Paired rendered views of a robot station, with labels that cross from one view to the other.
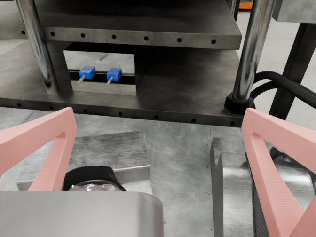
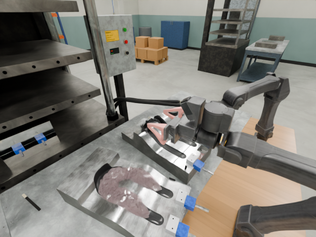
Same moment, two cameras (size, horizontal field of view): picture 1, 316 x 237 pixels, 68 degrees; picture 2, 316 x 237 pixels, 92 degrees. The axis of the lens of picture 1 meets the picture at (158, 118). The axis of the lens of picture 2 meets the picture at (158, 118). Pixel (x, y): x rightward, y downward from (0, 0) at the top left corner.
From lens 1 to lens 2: 0.44 m
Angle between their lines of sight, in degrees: 45
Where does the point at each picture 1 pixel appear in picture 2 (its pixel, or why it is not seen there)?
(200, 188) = (131, 150)
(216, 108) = (105, 123)
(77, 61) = (6, 146)
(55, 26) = not seen: outside the picture
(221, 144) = (126, 131)
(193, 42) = (80, 100)
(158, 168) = not seen: hidden behind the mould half
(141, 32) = (49, 107)
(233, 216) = (151, 144)
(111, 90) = (42, 148)
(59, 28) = not seen: outside the picture
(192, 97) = (90, 125)
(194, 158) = (119, 144)
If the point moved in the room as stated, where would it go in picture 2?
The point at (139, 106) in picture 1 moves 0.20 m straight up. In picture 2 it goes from (69, 144) to (57, 119)
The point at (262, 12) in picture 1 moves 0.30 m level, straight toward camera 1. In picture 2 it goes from (106, 78) to (125, 95)
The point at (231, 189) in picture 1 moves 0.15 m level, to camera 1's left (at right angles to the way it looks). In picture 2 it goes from (146, 138) to (127, 156)
